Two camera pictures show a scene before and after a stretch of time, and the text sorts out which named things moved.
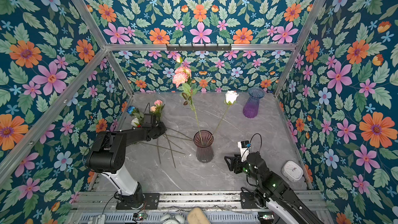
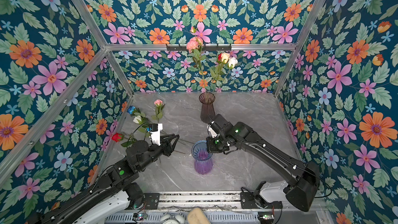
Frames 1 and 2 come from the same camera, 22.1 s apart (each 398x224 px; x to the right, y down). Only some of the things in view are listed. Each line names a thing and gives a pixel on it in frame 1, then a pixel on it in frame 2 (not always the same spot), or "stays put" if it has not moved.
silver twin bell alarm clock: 172,215 stays put
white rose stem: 230,98 to 232,62
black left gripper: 164,129 to 167,148
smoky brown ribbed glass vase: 203,140 to 207,111
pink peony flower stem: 182,75 to 194,45
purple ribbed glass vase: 251,108 to 202,158
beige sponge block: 196,215 stays put
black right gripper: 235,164 to 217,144
